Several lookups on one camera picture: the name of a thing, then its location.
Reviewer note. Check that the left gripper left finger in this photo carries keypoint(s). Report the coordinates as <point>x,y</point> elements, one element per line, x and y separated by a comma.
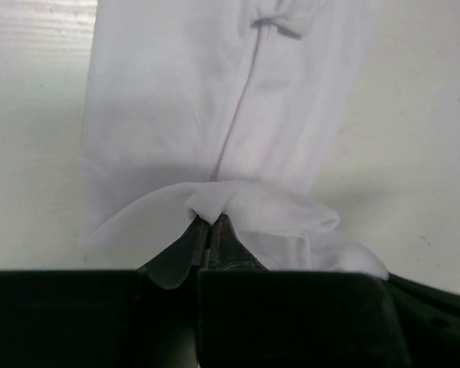
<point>105,318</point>

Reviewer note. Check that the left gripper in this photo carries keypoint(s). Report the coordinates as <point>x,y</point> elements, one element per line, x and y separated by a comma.
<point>430,321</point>

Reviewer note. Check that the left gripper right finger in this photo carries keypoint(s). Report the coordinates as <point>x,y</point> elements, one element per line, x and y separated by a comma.
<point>251,317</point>

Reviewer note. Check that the white t-shirt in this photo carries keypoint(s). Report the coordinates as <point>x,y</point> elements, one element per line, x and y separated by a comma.
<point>197,109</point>

